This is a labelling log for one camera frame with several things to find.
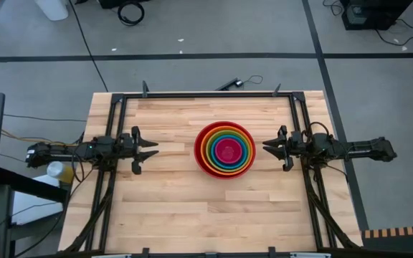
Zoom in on long black floor cable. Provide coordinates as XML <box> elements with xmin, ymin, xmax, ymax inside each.
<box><xmin>67</xmin><ymin>0</ymin><xmax>109</xmax><ymax>93</ymax></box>

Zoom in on teal blue plastic bowl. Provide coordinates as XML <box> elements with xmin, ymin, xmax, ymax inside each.
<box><xmin>209</xmin><ymin>133</ymin><xmax>250</xmax><ymax>168</ymax></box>

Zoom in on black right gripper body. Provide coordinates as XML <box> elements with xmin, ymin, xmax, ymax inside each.
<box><xmin>285</xmin><ymin>130</ymin><xmax>308</xmax><ymax>159</ymax></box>

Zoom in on yellow plastic bowl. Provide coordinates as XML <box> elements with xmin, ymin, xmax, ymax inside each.
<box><xmin>203</xmin><ymin>128</ymin><xmax>253</xmax><ymax>173</ymax></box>

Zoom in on green plastic bowl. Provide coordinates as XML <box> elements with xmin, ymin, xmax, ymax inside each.
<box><xmin>206</xmin><ymin>130</ymin><xmax>252</xmax><ymax>171</ymax></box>

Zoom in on hazard striped floor strip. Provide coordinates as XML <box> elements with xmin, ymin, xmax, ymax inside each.
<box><xmin>361</xmin><ymin>224</ymin><xmax>413</xmax><ymax>240</ymax></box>

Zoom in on black power strip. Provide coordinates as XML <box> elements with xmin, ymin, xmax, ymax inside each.
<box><xmin>214</xmin><ymin>77</ymin><xmax>244</xmax><ymax>92</ymax></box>

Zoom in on white sheet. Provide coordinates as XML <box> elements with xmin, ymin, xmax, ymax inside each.
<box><xmin>11</xmin><ymin>174</ymin><xmax>68</xmax><ymax>226</ymax></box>

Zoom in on nested rainbow bowls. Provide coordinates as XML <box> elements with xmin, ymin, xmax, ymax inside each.
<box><xmin>194</xmin><ymin>120</ymin><xmax>257</xmax><ymax>180</ymax></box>

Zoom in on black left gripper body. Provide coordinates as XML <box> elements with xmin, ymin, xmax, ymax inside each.
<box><xmin>117</xmin><ymin>132</ymin><xmax>140</xmax><ymax>161</ymax></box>

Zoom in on black aluminium table frame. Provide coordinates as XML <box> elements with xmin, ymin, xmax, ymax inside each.
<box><xmin>62</xmin><ymin>80</ymin><xmax>362</xmax><ymax>256</ymax></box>

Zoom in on white plastic bin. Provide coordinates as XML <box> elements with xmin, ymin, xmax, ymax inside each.
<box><xmin>34</xmin><ymin>0</ymin><xmax>70</xmax><ymax>22</ymax></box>

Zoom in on black equipment box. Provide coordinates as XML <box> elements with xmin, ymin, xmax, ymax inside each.
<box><xmin>339</xmin><ymin>0</ymin><xmax>413</xmax><ymax>32</ymax></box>

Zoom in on orange plastic bowl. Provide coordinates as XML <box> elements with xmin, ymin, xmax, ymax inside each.
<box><xmin>199</xmin><ymin>125</ymin><xmax>255</xmax><ymax>176</ymax></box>

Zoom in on yellow orange cable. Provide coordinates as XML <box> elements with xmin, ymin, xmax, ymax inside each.
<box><xmin>0</xmin><ymin>128</ymin><xmax>79</xmax><ymax>148</ymax></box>

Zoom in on bottle with yellow liquid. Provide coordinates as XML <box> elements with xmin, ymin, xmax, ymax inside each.
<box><xmin>46</xmin><ymin>161</ymin><xmax>75</xmax><ymax>185</ymax></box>

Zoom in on magenta plastic bowl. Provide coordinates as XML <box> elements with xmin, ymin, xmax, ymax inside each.
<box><xmin>214</xmin><ymin>137</ymin><xmax>244</xmax><ymax>165</ymax></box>

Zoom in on coiled black cable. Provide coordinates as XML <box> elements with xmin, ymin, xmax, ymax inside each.
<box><xmin>117</xmin><ymin>0</ymin><xmax>146</xmax><ymax>27</ymax></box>

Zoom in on black cable of equipment box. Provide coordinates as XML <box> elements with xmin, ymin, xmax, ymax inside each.
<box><xmin>374</xmin><ymin>18</ymin><xmax>413</xmax><ymax>47</ymax></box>

